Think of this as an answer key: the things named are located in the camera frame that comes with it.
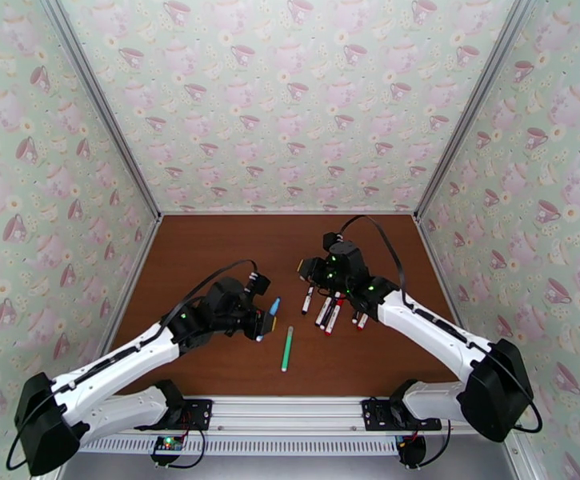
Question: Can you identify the green pen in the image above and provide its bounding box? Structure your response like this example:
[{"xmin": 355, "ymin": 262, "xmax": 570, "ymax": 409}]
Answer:
[{"xmin": 280, "ymin": 326, "xmax": 294, "ymax": 373}]

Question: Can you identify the black looped base cable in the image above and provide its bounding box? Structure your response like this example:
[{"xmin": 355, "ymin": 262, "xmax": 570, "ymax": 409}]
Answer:
[
  {"xmin": 409, "ymin": 419, "xmax": 453, "ymax": 469},
  {"xmin": 150, "ymin": 428, "xmax": 206, "ymax": 470}
]

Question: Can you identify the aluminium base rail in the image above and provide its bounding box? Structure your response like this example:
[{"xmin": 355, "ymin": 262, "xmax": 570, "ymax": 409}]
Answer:
[{"xmin": 82, "ymin": 394, "xmax": 478, "ymax": 438}]

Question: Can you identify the white slotted cable duct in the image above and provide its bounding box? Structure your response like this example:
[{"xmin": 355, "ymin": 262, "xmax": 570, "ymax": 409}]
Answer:
[{"xmin": 78, "ymin": 435, "xmax": 405, "ymax": 456}]

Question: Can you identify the aluminium table edge rail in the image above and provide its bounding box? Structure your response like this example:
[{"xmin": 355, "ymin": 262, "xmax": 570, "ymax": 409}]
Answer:
[{"xmin": 161, "ymin": 210, "xmax": 417, "ymax": 218}]

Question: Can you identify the round black controller housing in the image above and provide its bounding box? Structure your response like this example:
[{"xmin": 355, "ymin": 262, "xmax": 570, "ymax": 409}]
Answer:
[{"xmin": 395, "ymin": 434, "xmax": 427, "ymax": 469}]

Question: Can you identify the aluminium corner post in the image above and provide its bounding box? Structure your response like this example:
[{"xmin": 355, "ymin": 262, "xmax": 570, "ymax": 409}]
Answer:
[
  {"xmin": 35, "ymin": 0, "xmax": 165, "ymax": 221},
  {"xmin": 413, "ymin": 0, "xmax": 543, "ymax": 221}
]

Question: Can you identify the circuit board with green light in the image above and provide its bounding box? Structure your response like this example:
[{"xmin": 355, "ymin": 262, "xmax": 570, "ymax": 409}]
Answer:
[{"xmin": 151, "ymin": 434, "xmax": 186, "ymax": 456}]

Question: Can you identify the blue pen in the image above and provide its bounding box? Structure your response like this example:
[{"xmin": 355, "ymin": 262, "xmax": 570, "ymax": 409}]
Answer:
[{"xmin": 255, "ymin": 296, "xmax": 282, "ymax": 343}]

